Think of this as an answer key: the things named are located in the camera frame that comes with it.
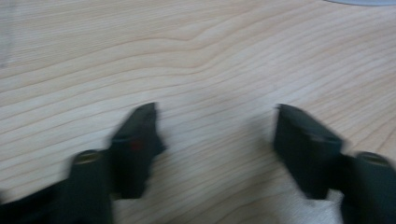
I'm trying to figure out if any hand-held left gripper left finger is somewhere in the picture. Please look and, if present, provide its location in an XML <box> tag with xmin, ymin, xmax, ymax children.
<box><xmin>107</xmin><ymin>102</ymin><xmax>166</xmax><ymax>201</ymax></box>

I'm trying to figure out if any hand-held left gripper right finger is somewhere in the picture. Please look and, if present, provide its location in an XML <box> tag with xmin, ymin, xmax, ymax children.
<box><xmin>273</xmin><ymin>103</ymin><xmax>344</xmax><ymax>201</ymax></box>

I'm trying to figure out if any white cloth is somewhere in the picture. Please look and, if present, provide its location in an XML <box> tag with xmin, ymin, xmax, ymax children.
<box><xmin>281</xmin><ymin>178</ymin><xmax>345</xmax><ymax>224</ymax></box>

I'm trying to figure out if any grey round object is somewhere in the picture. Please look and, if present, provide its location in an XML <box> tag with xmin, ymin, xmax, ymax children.
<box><xmin>323</xmin><ymin>0</ymin><xmax>396</xmax><ymax>7</ymax></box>

